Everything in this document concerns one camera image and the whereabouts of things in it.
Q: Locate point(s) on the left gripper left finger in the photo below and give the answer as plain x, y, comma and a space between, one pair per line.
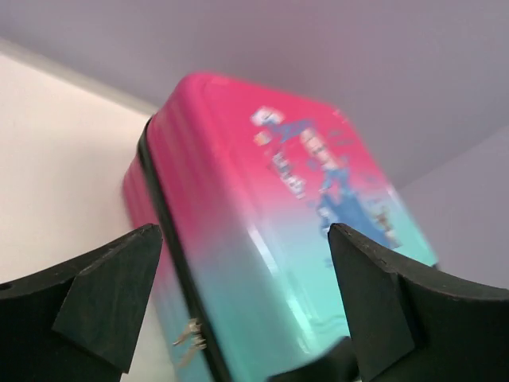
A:
80, 320

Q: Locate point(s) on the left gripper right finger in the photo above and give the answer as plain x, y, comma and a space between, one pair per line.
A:
411, 322

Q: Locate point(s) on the pink and teal suitcase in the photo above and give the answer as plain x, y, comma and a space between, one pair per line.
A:
244, 182

